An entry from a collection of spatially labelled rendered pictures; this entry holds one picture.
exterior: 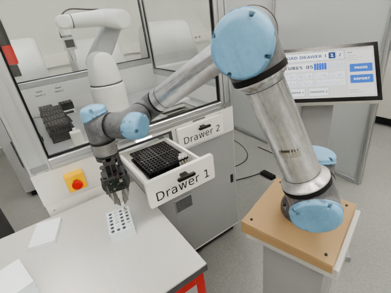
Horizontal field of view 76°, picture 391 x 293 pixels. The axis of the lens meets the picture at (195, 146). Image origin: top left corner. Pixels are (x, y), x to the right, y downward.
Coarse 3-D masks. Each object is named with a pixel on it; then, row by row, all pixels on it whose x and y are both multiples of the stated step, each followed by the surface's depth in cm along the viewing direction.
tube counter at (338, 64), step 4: (344, 60) 126; (308, 64) 131; (312, 64) 130; (316, 64) 130; (320, 64) 129; (324, 64) 128; (328, 64) 128; (332, 64) 127; (336, 64) 127; (340, 64) 126; (344, 64) 126; (308, 68) 130; (312, 68) 130; (316, 68) 129; (320, 68) 129; (324, 68) 128; (328, 68) 127; (332, 68) 127; (336, 68) 126; (340, 68) 126; (344, 68) 125
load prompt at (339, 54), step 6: (294, 54) 134; (300, 54) 133; (306, 54) 132; (312, 54) 131; (318, 54) 130; (324, 54) 130; (330, 54) 129; (336, 54) 128; (342, 54) 127; (288, 60) 134; (294, 60) 133; (300, 60) 132; (306, 60) 131; (312, 60) 130; (318, 60) 130
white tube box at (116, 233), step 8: (120, 208) 95; (128, 208) 95; (112, 216) 92; (120, 216) 91; (128, 216) 91; (112, 224) 89; (120, 224) 88; (112, 232) 86; (120, 232) 85; (128, 232) 86; (112, 240) 84
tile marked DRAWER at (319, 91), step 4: (308, 88) 128; (312, 88) 127; (316, 88) 127; (320, 88) 126; (324, 88) 126; (328, 88) 125; (308, 92) 128; (312, 92) 127; (316, 92) 127; (320, 92) 126; (324, 92) 125; (328, 92) 125; (312, 96) 127; (316, 96) 126; (320, 96) 126
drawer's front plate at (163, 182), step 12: (204, 156) 96; (180, 168) 91; (192, 168) 94; (204, 168) 97; (156, 180) 86; (168, 180) 89; (192, 180) 96; (204, 180) 100; (156, 192) 88; (168, 192) 91; (180, 192) 94; (156, 204) 90
